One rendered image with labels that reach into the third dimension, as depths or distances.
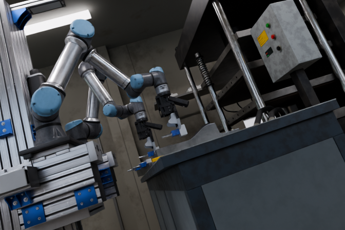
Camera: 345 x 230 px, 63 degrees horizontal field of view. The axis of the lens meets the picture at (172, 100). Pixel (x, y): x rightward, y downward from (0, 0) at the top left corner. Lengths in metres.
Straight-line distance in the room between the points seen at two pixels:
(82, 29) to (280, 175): 1.10
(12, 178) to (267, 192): 0.96
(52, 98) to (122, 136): 3.17
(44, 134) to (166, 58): 3.75
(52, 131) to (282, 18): 1.38
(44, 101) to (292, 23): 1.39
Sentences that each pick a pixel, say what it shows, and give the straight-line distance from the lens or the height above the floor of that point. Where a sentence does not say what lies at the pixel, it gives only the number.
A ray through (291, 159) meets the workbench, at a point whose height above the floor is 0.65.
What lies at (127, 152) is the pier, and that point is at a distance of 4.37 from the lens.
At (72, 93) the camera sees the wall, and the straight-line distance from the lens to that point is 4.93.
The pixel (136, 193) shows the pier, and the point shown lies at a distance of 4.34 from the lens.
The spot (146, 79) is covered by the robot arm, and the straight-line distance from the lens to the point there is 1.47.
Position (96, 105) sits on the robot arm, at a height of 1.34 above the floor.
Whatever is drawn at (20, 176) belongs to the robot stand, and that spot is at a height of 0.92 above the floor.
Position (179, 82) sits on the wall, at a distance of 4.78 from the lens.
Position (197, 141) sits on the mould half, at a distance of 1.59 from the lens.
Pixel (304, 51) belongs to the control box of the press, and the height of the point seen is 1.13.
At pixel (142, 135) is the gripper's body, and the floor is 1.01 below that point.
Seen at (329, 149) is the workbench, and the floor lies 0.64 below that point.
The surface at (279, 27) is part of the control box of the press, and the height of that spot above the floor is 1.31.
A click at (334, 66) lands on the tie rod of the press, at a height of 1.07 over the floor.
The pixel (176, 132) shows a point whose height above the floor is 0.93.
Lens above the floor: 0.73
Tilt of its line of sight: 14 degrees up
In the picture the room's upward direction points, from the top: 19 degrees counter-clockwise
